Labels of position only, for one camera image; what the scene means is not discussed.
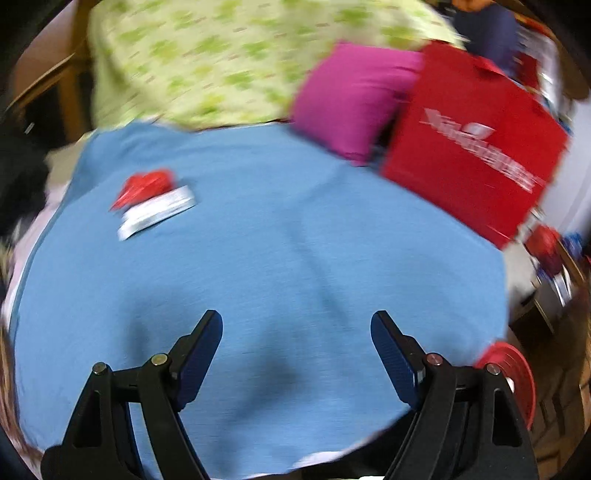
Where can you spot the black cloth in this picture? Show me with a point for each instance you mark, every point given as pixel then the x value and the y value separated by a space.
pixel 21 180

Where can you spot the dark blue cloth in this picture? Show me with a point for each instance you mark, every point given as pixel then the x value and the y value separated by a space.
pixel 487 32

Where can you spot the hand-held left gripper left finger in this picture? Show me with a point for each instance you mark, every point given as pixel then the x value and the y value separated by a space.
pixel 198 364

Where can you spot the green clover print quilt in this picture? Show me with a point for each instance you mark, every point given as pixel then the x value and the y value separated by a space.
pixel 231 60

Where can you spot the pink sheet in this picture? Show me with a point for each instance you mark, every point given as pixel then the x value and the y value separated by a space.
pixel 41 226

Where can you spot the red paper bag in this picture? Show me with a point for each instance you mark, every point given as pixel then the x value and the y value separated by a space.
pixel 471 138

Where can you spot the red round plastic object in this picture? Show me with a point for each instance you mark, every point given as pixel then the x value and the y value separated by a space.
pixel 519 374

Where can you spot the blue blanket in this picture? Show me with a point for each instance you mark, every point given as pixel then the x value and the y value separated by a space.
pixel 277 230

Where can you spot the wooden cabinet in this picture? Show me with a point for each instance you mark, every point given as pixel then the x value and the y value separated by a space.
pixel 69 83

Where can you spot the silver foil packet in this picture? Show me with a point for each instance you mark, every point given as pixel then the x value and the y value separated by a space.
pixel 157 212

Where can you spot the small red crumpled wrapper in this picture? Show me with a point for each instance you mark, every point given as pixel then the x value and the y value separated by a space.
pixel 145 187

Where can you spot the magenta pillow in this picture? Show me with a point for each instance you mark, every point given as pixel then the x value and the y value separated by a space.
pixel 351 101

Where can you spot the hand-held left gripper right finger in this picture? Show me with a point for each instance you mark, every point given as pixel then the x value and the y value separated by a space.
pixel 395 364

